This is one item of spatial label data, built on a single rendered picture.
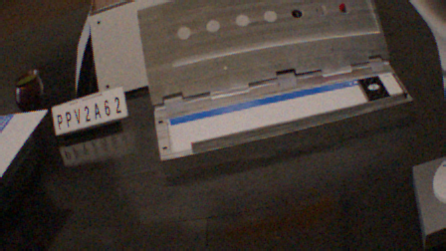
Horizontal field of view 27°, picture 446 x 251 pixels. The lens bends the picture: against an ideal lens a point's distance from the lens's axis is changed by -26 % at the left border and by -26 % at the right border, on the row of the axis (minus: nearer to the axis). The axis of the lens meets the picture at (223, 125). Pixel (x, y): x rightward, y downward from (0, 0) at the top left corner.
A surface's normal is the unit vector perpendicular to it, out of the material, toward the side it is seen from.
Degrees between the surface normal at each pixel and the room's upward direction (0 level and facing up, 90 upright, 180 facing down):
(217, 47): 81
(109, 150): 0
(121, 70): 90
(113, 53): 90
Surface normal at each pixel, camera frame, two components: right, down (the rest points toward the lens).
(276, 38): 0.07, 0.22
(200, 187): -0.19, -0.90
